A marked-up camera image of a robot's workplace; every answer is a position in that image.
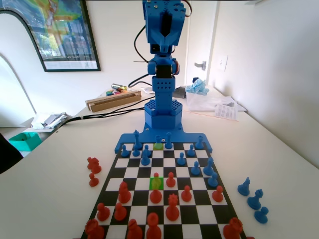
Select red chess knight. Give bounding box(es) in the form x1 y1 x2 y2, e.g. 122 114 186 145
87 156 102 174

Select red chess queen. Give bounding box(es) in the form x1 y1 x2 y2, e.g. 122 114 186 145
165 193 180 222

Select captured blue chess pieces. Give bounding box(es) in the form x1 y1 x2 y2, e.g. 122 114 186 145
247 189 264 210

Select red chess rook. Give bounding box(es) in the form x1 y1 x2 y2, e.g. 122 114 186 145
84 219 105 239
223 217 244 239

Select white door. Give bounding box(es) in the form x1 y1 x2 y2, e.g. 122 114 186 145
184 0 220 87

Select blue and white cloth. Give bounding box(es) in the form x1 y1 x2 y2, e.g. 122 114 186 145
185 77 210 96

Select colourful small blocks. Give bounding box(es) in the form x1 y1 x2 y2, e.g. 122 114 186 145
106 89 129 97

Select clear plastic bag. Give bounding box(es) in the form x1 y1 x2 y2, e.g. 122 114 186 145
186 92 236 112

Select long cardboard box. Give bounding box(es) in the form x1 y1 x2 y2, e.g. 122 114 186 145
85 90 142 113

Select black framed poster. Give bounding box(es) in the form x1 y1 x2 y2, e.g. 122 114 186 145
0 0 102 73

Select printed paper sheet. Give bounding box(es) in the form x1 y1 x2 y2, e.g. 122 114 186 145
214 103 240 122

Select pile of papers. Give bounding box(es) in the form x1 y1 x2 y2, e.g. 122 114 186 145
29 112 73 130

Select white arched panel black edge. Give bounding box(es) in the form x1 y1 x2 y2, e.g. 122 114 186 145
0 9 47 73

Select green plastic bin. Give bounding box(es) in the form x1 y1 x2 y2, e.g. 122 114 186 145
8 131 42 152

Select black and white chessboard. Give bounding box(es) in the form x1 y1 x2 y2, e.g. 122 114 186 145
79 141 247 239

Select black chair back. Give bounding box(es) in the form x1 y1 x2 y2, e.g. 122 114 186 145
0 133 24 175

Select red white black servo wire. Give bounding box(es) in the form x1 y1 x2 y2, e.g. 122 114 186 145
183 0 194 18

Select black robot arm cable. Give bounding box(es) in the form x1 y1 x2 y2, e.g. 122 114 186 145
128 23 150 88

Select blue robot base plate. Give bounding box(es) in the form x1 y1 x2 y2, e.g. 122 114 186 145
114 128 214 154

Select black sleeved cable bundle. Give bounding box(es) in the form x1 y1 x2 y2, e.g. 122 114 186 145
53 104 148 130

